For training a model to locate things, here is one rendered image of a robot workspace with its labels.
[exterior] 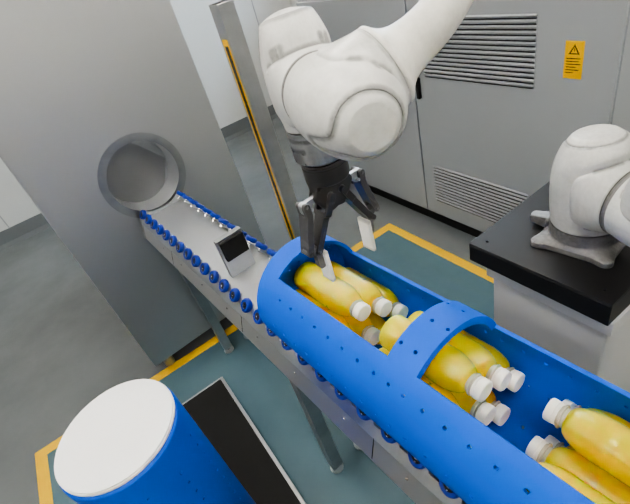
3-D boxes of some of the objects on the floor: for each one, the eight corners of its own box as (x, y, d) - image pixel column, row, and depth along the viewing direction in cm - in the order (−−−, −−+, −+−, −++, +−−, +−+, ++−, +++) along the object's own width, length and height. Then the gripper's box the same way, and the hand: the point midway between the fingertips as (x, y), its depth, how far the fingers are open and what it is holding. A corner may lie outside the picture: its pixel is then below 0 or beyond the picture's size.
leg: (231, 344, 257) (187, 264, 221) (235, 349, 253) (191, 269, 217) (223, 350, 255) (177, 271, 219) (227, 355, 251) (181, 275, 215)
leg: (337, 457, 187) (299, 368, 151) (346, 466, 183) (309, 377, 147) (327, 467, 185) (286, 378, 148) (336, 476, 181) (295, 388, 144)
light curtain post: (339, 348, 235) (224, -1, 135) (346, 354, 230) (233, -2, 131) (330, 355, 232) (207, 5, 133) (338, 361, 228) (216, 4, 129)
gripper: (357, 123, 76) (377, 226, 89) (253, 183, 67) (293, 288, 81) (388, 129, 71) (405, 238, 84) (280, 195, 62) (318, 305, 75)
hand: (348, 254), depth 81 cm, fingers open, 10 cm apart
